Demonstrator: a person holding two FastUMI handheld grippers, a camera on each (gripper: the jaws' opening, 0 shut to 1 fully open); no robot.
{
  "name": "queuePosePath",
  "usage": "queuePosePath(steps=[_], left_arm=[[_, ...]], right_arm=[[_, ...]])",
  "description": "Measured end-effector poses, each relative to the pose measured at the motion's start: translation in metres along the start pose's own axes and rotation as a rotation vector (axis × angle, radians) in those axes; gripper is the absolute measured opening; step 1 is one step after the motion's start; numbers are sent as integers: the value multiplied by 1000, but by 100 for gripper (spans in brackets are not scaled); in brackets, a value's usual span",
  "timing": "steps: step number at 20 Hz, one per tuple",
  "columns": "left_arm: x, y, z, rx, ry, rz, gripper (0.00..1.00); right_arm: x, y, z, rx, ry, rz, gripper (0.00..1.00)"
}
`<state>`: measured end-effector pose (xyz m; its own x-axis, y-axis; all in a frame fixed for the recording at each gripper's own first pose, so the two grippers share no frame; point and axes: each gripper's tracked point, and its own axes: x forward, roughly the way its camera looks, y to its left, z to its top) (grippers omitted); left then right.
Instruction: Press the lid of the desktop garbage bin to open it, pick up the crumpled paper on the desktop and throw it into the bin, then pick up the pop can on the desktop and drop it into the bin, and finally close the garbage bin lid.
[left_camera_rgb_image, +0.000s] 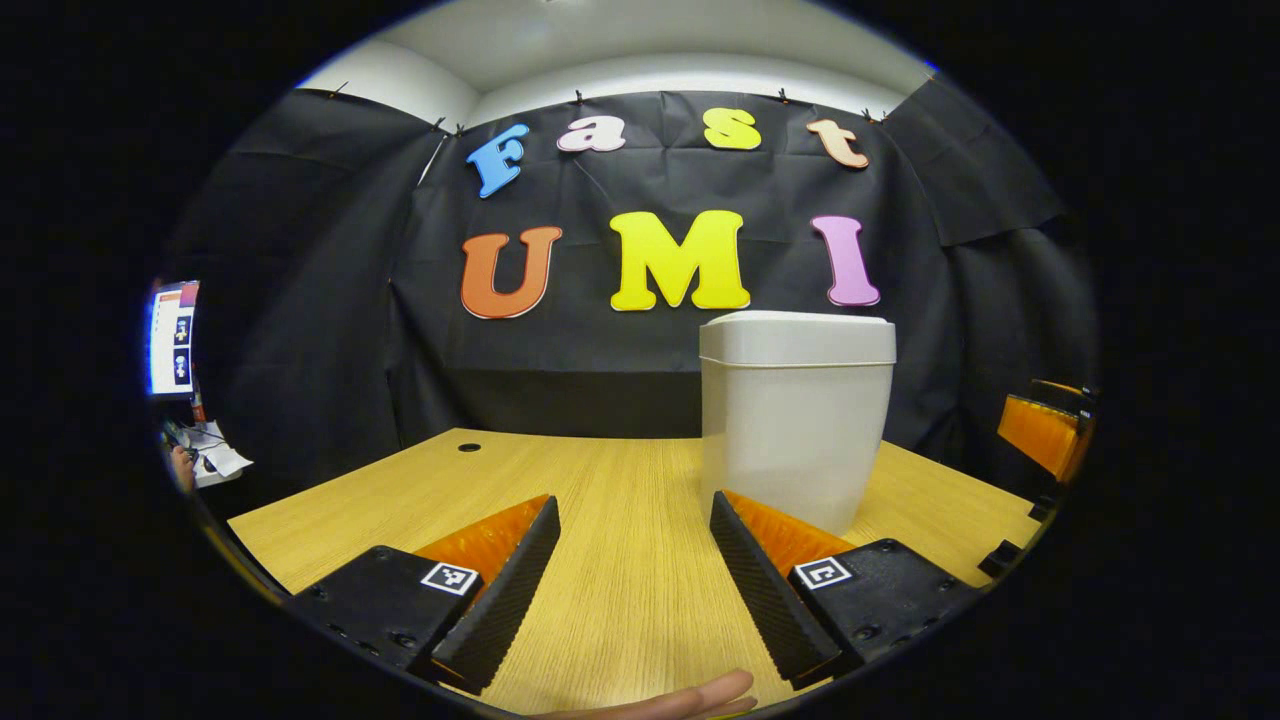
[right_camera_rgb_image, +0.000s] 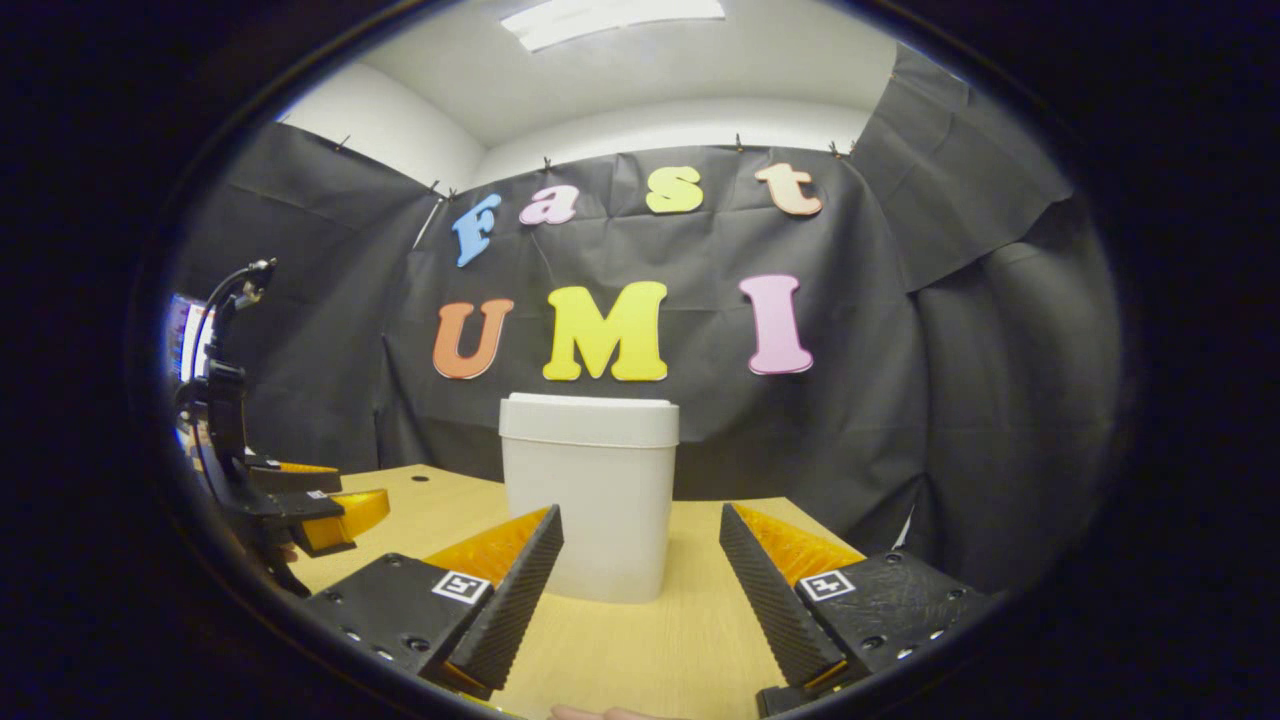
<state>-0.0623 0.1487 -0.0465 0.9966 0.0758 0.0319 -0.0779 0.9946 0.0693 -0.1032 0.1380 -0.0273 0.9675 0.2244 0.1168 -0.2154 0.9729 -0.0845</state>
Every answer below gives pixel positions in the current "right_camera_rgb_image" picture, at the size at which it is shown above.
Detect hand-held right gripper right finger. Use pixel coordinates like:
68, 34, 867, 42
720, 502, 1001, 691

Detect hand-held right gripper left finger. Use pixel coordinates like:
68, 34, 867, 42
300, 504, 566, 701

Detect white desktop garbage bin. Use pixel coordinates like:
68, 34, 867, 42
498, 392, 681, 605

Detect wooden desktop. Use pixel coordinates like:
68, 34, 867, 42
285, 463, 871, 720

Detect computer monitor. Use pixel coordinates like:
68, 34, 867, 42
178, 293, 213, 383

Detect black backdrop cloth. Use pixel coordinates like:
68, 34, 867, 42
165, 45, 1121, 601

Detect ceiling light panel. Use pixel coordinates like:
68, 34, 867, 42
500, 0, 728, 53

